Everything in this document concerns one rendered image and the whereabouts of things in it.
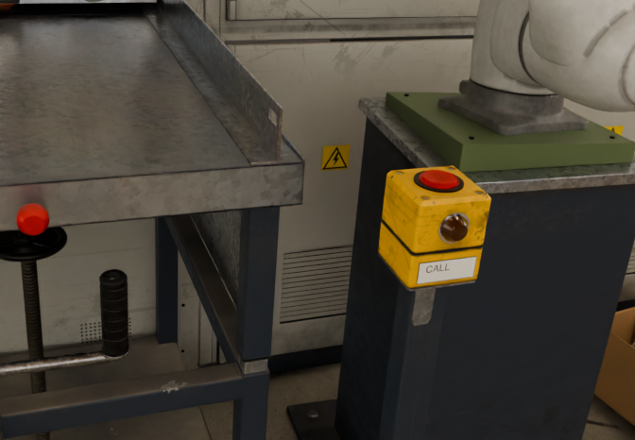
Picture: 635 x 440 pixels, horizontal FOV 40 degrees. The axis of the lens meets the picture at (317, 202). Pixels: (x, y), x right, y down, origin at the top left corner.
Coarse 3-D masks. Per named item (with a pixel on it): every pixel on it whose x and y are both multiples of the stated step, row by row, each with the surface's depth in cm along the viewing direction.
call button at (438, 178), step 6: (420, 174) 86; (426, 174) 86; (432, 174) 86; (438, 174) 86; (444, 174) 86; (450, 174) 86; (420, 180) 85; (426, 180) 85; (432, 180) 84; (438, 180) 85; (444, 180) 85; (450, 180) 85; (456, 180) 86; (432, 186) 84; (438, 186) 84; (444, 186) 84; (450, 186) 84
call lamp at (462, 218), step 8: (448, 216) 83; (456, 216) 83; (464, 216) 83; (440, 224) 83; (448, 224) 82; (456, 224) 82; (464, 224) 83; (440, 232) 83; (448, 232) 83; (456, 232) 82; (464, 232) 83; (448, 240) 83; (456, 240) 83
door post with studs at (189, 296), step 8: (192, 0) 158; (200, 0) 158; (200, 8) 159; (200, 16) 160; (184, 264) 181; (184, 272) 182; (184, 280) 183; (184, 288) 184; (192, 288) 185; (184, 296) 185; (192, 296) 186; (184, 304) 186; (192, 304) 186; (184, 312) 187; (192, 312) 187; (184, 320) 188; (192, 320) 188; (184, 328) 188; (192, 328) 189; (184, 336) 189; (192, 336) 190; (184, 344) 190; (192, 344) 191; (184, 352) 191; (192, 352) 192; (184, 360) 192; (192, 360) 193; (192, 368) 194
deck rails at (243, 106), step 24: (168, 0) 152; (168, 24) 152; (192, 24) 136; (168, 48) 139; (192, 48) 137; (216, 48) 122; (192, 72) 128; (216, 72) 124; (240, 72) 112; (216, 96) 119; (240, 96) 113; (264, 96) 103; (240, 120) 111; (264, 120) 104; (240, 144) 104; (264, 144) 104
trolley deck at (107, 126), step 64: (0, 64) 126; (64, 64) 128; (128, 64) 130; (0, 128) 104; (64, 128) 105; (128, 128) 107; (192, 128) 108; (0, 192) 90; (64, 192) 93; (128, 192) 95; (192, 192) 98; (256, 192) 101
